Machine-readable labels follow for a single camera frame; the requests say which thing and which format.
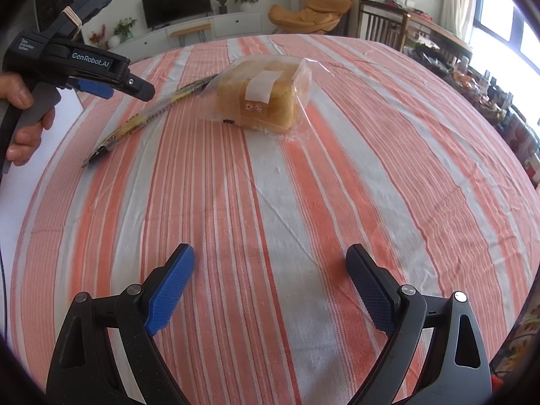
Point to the pile of red packages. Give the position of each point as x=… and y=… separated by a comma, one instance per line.
x=396, y=2

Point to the red flower arrangement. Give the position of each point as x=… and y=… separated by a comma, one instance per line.
x=97, y=36

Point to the green flowering plant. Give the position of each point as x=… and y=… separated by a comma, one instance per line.
x=125, y=28

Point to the small plant in dark pot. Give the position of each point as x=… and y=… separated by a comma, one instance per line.
x=222, y=5

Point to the wooden dining table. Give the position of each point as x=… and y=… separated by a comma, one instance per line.
x=438, y=29

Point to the white round vase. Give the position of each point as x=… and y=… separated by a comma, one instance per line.
x=114, y=42

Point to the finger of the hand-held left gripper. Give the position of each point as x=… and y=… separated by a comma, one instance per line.
x=95, y=88
x=141, y=89

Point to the black television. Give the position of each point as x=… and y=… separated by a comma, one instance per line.
x=175, y=4

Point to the white sheer curtain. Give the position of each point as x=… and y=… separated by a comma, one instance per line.
x=460, y=4

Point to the white cardboard box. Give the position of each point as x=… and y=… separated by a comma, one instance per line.
x=29, y=202

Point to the wooden bench with metal legs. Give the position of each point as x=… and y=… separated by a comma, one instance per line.
x=190, y=29

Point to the person's left hand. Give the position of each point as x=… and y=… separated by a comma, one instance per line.
x=19, y=90

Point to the yellow lounge chair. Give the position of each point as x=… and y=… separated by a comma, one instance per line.
x=308, y=14

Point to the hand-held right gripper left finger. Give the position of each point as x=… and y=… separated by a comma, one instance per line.
x=168, y=293

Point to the floral printed cushion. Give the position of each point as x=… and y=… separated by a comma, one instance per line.
x=517, y=346

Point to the bagged bread loaf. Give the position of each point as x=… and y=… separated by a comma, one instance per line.
x=257, y=101

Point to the orange striped tablecloth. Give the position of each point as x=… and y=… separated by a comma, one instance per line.
x=337, y=198

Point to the white television cabinet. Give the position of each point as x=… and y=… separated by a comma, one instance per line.
x=236, y=21

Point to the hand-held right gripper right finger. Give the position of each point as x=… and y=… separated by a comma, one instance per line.
x=373, y=293

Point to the group of jars and bottles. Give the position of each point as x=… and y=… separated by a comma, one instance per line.
x=489, y=93

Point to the long yellow patterned snack stick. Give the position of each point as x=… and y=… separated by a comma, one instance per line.
x=139, y=120

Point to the dark framed window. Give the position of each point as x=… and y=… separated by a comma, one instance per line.
x=506, y=21

